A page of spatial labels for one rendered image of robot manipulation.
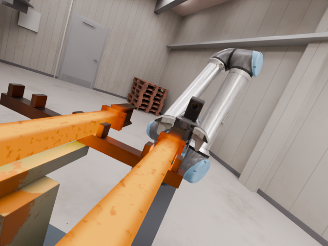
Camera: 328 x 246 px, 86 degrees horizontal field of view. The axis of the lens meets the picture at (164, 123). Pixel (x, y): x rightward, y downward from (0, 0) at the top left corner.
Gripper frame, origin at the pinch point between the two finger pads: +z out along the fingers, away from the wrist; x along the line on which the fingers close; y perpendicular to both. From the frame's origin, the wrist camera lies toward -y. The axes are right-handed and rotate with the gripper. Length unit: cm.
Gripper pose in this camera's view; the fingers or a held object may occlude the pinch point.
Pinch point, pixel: (181, 128)
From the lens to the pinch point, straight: 46.2
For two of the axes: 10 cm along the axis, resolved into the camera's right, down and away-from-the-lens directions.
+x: -9.1, -3.9, 1.5
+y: -3.6, 9.1, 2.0
